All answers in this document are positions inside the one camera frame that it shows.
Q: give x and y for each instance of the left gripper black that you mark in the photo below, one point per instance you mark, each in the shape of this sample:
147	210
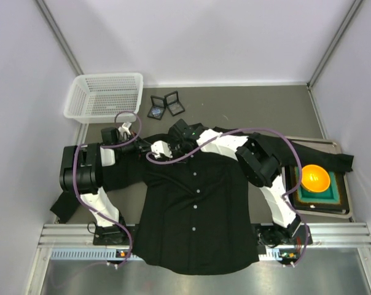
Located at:
139	145

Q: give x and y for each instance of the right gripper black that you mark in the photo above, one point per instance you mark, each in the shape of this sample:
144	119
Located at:
174	147

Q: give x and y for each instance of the black button shirt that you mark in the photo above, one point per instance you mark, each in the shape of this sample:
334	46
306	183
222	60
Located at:
193	214

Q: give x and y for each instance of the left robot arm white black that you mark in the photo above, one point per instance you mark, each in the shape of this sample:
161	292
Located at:
89	173

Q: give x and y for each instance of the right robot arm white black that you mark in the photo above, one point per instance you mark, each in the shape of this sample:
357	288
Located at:
257	159

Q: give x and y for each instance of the black box gold brooch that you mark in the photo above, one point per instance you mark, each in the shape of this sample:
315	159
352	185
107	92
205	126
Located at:
173	103

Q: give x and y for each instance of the white perforated plastic basket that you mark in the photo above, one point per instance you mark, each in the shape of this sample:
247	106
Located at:
104	98

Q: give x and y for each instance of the orange bowl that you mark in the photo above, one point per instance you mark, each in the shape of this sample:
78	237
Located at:
315	178

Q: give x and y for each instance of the green black mat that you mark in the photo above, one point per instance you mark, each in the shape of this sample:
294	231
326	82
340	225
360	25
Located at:
334	199

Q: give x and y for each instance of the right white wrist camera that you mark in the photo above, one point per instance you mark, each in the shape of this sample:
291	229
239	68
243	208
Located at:
161	149

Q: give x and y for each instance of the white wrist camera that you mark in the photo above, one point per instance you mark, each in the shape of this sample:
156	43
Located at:
125	129
161	149

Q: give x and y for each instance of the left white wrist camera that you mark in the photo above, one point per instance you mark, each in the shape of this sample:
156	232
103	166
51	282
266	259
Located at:
125	129

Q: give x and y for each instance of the grey slotted cable duct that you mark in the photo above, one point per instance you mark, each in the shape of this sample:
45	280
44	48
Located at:
91	254

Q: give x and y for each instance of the aluminium rail frame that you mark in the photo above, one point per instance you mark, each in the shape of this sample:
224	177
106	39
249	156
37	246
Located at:
325	235

